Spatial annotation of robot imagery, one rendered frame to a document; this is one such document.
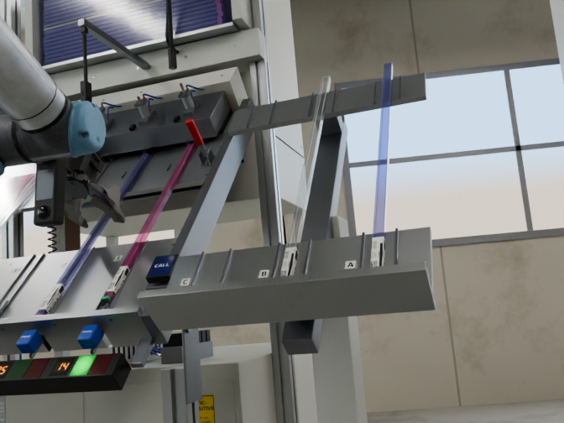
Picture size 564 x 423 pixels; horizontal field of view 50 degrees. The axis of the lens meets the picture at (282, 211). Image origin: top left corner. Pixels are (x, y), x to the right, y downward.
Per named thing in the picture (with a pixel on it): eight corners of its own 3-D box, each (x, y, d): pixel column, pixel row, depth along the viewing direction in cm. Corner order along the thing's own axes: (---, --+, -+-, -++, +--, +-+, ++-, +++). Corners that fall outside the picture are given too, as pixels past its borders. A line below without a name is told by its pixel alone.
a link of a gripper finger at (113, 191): (140, 198, 118) (103, 170, 112) (133, 221, 114) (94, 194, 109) (129, 203, 119) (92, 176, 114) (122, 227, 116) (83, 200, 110)
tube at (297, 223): (289, 302, 71) (286, 295, 70) (278, 303, 71) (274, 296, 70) (331, 80, 108) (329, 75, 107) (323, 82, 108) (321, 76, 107)
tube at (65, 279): (43, 322, 96) (39, 317, 96) (35, 323, 97) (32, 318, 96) (149, 157, 136) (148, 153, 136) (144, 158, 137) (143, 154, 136)
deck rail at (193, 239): (167, 343, 92) (152, 315, 89) (156, 344, 93) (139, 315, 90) (258, 120, 149) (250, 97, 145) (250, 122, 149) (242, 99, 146)
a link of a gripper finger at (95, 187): (120, 199, 111) (82, 171, 106) (117, 206, 110) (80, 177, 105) (103, 207, 114) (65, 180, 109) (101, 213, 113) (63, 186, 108)
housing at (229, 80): (248, 133, 146) (229, 80, 139) (75, 164, 161) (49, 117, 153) (254, 117, 153) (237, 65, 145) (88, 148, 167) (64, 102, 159)
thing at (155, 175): (216, 199, 123) (208, 178, 120) (-42, 236, 142) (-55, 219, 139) (250, 121, 149) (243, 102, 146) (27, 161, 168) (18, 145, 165)
